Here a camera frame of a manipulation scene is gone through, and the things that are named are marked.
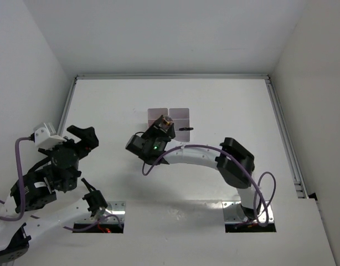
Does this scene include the white compartment organizer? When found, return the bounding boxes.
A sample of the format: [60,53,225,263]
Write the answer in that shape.
[147,108,169,130]
[168,108,190,142]

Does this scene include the purple cable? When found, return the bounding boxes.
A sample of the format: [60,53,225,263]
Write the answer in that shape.
[0,137,124,233]
[142,144,277,227]

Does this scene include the left white compartment organizer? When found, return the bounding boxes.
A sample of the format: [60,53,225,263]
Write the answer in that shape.
[147,108,169,130]

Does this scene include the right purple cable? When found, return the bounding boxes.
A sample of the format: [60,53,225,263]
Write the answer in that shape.
[142,144,277,227]

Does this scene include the metal base plate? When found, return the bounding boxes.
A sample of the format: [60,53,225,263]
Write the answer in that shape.
[74,201,126,226]
[222,201,275,225]

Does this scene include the pink lid clip jar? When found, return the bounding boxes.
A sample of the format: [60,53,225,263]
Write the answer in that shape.
[161,115,173,127]

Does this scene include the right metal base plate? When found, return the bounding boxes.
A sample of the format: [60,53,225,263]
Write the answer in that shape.
[222,201,275,225]

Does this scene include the black handled scissors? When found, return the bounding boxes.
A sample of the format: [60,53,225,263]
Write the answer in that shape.
[178,127,194,131]

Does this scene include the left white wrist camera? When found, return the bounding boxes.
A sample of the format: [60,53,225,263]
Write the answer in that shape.
[33,122,66,150]

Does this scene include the right white compartment organizer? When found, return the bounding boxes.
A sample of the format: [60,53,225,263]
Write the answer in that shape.
[168,108,190,142]

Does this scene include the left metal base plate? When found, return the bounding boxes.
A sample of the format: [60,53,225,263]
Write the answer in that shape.
[74,201,126,226]

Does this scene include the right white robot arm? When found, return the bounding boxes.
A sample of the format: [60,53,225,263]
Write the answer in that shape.
[126,115,260,219]

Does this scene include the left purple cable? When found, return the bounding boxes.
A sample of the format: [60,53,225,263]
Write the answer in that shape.
[0,137,124,233]

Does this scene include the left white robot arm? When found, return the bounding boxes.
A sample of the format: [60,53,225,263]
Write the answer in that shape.
[0,123,107,264]

